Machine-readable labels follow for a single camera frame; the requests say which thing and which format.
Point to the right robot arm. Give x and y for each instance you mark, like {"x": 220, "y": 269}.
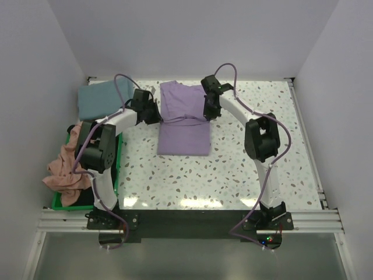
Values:
{"x": 261, "y": 144}

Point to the aluminium frame rail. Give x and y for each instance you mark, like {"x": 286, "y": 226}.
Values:
{"x": 316, "y": 221}

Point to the black t-shirt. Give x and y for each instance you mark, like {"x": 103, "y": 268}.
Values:
{"x": 79, "y": 185}

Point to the purple t-shirt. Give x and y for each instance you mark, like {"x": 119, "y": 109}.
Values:
{"x": 184, "y": 130}

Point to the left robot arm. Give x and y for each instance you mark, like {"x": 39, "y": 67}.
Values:
{"x": 96, "y": 150}

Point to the green plastic bin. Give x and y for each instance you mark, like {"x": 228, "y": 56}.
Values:
{"x": 87, "y": 207}

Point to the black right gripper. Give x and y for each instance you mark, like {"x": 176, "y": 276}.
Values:
{"x": 208, "y": 114}

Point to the pink crumpled t-shirt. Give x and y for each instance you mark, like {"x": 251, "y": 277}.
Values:
{"x": 61, "y": 178}

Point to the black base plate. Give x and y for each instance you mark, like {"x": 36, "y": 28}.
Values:
{"x": 133, "y": 226}

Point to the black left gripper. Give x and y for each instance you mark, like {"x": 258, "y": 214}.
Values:
{"x": 157, "y": 118}

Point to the folded blue t-shirt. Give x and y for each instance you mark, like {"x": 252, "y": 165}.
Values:
{"x": 102, "y": 99}

